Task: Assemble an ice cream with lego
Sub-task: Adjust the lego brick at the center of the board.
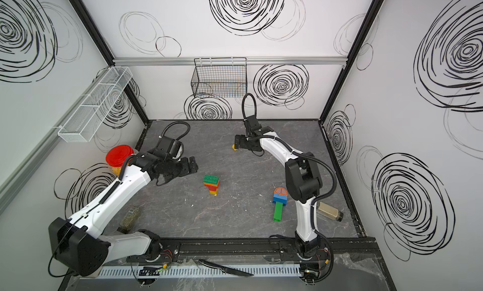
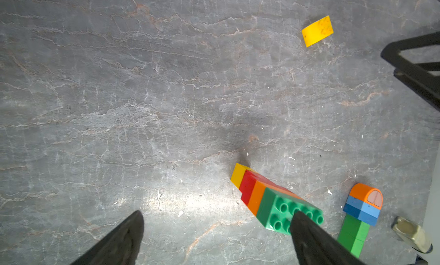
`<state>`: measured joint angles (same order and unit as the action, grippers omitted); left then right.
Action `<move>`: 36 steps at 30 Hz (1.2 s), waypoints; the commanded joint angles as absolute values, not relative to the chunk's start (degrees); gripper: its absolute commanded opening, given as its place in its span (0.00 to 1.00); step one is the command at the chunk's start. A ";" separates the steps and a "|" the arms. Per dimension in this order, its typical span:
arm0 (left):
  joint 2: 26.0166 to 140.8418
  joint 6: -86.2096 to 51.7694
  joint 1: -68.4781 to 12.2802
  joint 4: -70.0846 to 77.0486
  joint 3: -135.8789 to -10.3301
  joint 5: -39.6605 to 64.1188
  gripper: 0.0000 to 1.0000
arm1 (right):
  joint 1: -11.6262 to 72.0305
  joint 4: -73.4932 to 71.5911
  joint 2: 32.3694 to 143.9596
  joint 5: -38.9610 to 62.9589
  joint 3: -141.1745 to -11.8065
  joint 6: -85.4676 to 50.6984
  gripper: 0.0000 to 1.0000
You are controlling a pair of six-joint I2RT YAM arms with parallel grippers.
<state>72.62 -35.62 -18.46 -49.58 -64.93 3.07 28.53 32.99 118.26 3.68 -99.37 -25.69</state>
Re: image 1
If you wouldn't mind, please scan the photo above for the green lego plate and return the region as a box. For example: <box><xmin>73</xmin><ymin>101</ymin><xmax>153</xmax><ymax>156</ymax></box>
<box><xmin>203</xmin><ymin>175</ymin><xmax>220</xmax><ymax>184</ymax></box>

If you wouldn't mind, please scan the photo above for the orange round lego piece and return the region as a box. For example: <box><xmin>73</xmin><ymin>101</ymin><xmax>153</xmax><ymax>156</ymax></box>
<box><xmin>274</xmin><ymin>187</ymin><xmax>289</xmax><ymax>197</ymax></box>

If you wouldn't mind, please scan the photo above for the light blue lego brick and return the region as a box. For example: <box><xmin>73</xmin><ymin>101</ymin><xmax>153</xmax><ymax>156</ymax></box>
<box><xmin>272</xmin><ymin>194</ymin><xmax>288</xmax><ymax>206</ymax></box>

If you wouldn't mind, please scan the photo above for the green tall lego brick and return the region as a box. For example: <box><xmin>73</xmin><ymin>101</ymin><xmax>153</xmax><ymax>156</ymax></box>
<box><xmin>273</xmin><ymin>202</ymin><xmax>284</xmax><ymax>223</ymax></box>

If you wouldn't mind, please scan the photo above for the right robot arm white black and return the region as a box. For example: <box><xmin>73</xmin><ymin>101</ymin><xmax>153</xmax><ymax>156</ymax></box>
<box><xmin>234</xmin><ymin>132</ymin><xmax>323</xmax><ymax>260</ymax></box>

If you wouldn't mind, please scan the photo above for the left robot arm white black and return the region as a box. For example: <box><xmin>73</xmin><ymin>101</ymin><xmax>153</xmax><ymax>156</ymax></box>
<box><xmin>49</xmin><ymin>153</ymin><xmax>198</xmax><ymax>277</ymax></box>

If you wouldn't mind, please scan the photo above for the plastic jar red lid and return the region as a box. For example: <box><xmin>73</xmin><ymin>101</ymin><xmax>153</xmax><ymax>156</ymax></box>
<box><xmin>105</xmin><ymin>145</ymin><xmax>135</xmax><ymax>176</ymax></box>

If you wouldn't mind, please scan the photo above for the small spice jar left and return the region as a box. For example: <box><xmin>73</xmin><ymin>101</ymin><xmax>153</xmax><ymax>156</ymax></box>
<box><xmin>118</xmin><ymin>207</ymin><xmax>141</xmax><ymax>234</ymax></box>

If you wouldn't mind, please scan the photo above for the small glass jar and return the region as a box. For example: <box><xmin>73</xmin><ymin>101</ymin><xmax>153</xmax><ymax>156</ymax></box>
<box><xmin>317</xmin><ymin>202</ymin><xmax>344</xmax><ymax>222</ymax></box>

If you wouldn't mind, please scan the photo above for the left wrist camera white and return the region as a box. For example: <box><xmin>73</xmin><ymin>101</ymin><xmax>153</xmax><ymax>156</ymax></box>
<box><xmin>154</xmin><ymin>136</ymin><xmax>184</xmax><ymax>160</ymax></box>

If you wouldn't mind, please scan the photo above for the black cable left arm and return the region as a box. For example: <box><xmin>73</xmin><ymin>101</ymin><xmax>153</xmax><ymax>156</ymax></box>
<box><xmin>158</xmin><ymin>120</ymin><xmax>191</xmax><ymax>141</ymax></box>

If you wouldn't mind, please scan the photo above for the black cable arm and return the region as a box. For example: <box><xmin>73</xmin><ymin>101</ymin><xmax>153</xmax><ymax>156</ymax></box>
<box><xmin>241</xmin><ymin>93</ymin><xmax>337</xmax><ymax>231</ymax></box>
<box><xmin>158</xmin><ymin>120</ymin><xmax>191</xmax><ymax>141</ymax></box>

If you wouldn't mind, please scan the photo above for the black wire basket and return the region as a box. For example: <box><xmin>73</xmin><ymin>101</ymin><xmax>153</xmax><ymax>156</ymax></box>
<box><xmin>190</xmin><ymin>57</ymin><xmax>248</xmax><ymax>98</ymax></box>

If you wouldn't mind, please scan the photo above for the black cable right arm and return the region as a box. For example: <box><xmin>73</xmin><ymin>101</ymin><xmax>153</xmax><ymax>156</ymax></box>
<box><xmin>241</xmin><ymin>93</ymin><xmax>337</xmax><ymax>231</ymax></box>

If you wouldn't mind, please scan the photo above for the white wire shelf basket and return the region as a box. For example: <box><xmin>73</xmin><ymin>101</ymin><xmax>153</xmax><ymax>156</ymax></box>
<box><xmin>57</xmin><ymin>66</ymin><xmax>132</xmax><ymax>143</ymax></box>

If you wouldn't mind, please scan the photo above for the white slotted cable duct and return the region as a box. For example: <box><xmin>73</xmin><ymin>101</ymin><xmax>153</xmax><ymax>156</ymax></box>
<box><xmin>96</xmin><ymin>264</ymin><xmax>301</xmax><ymax>280</ymax></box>

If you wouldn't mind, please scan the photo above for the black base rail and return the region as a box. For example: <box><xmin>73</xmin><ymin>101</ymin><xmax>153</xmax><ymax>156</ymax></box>
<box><xmin>160</xmin><ymin>236</ymin><xmax>379</xmax><ymax>262</ymax></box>

